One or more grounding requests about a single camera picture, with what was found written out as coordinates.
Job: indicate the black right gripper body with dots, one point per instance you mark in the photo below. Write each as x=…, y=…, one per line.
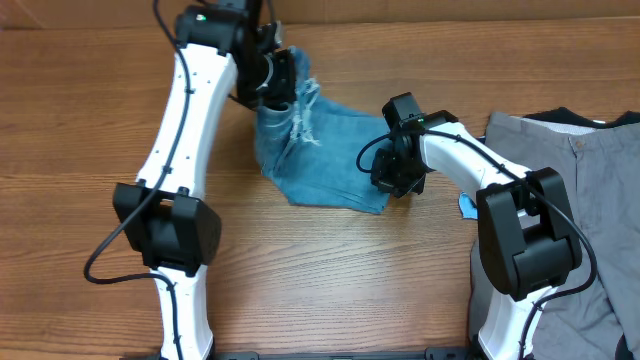
x=397, y=173

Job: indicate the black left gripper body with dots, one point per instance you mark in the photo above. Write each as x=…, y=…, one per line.
x=266, y=80

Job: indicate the light blue denim jeans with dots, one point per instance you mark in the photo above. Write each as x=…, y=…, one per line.
x=308, y=148

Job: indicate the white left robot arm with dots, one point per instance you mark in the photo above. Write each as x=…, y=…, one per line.
x=222, y=52

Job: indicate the small light blue cloth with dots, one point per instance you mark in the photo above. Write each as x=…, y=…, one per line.
x=467, y=207

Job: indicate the grey garment pile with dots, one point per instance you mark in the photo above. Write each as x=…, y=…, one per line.
x=600, y=169

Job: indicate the black garment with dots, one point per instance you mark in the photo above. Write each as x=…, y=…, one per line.
x=564, y=116

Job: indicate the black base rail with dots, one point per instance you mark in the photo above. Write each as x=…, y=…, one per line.
x=431, y=353

